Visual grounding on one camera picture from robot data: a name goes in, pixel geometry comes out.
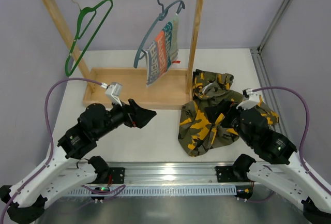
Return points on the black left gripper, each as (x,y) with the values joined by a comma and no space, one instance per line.
(132,115)

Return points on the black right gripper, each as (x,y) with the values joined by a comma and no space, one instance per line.
(231,117)

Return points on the camouflage yellow green trousers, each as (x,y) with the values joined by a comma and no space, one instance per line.
(196,134)

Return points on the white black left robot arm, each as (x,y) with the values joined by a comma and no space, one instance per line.
(27,200)

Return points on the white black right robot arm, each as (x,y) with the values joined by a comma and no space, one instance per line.
(301,185)

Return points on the blue-grey clothes hanger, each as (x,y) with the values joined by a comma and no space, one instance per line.
(140,54)

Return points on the wooden clothes rack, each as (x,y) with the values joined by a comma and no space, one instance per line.
(172,91)

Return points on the colourful printed cloth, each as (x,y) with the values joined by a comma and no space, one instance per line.
(162,52)

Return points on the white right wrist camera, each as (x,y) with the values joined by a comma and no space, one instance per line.
(250,100)

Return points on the aluminium corner frame profile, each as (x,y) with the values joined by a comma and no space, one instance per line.
(260,66)

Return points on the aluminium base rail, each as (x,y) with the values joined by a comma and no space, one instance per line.
(169,173)

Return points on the slotted grey cable duct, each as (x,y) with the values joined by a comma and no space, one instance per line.
(177,190)

